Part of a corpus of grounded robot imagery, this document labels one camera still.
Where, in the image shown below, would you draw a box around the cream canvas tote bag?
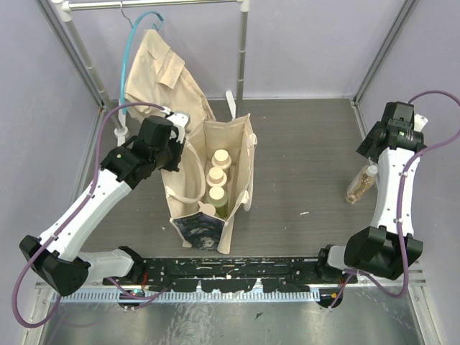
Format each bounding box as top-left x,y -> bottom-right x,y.
162,115 -> 257,254

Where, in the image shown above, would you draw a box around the amber clear bottle white cap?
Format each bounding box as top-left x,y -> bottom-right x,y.
346,165 -> 378,204

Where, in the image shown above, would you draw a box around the beige labelled bottle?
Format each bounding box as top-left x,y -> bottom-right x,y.
211,149 -> 231,172

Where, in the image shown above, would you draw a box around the green bottle beige cap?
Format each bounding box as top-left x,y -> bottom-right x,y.
207,187 -> 229,219

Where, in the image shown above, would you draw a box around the green flip-cap bottle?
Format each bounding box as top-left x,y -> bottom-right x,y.
198,201 -> 216,216

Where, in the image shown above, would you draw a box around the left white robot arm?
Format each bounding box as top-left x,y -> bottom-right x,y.
19,112 -> 190,297

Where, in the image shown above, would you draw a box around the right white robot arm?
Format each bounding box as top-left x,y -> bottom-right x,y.
315,101 -> 425,283

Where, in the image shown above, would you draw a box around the white metal clothes rack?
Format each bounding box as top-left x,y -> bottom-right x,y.
50,0 -> 250,145

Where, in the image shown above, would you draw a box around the beige hanging shirt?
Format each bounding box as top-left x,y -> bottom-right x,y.
121,29 -> 216,132

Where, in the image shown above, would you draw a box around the teal clothes hanger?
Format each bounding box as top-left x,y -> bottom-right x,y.
119,11 -> 165,105

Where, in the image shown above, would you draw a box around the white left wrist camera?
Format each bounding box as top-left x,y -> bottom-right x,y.
162,107 -> 190,144

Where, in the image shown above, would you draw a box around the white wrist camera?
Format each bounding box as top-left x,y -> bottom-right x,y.
162,107 -> 190,144
414,114 -> 428,132

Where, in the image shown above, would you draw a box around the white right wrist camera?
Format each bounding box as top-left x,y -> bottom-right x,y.
414,114 -> 428,132

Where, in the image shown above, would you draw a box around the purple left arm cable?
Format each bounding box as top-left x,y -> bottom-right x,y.
11,102 -> 173,328

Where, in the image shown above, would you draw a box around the aluminium frame rail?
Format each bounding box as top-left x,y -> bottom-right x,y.
34,257 -> 428,303

